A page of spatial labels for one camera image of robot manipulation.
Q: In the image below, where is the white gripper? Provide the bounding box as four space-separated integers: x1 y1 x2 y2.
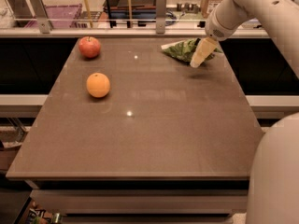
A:
190 8 237 68

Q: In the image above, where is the green jalapeno chip bag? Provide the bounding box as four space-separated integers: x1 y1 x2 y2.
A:
160 38 223 63

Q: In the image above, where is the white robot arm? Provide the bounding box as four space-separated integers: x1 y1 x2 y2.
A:
191 0 299 224

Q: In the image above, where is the orange fruit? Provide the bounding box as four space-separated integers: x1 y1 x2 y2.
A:
86 73 110 98

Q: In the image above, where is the red apple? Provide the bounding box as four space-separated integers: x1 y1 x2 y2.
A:
78 36 101 58

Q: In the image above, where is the purple plastic crate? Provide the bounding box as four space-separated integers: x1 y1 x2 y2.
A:
24 3 84 29

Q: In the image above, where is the grey metal railing post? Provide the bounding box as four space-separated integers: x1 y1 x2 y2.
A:
156 0 166 35

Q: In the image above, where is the grey left railing post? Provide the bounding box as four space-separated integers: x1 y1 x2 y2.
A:
30 0 52 34

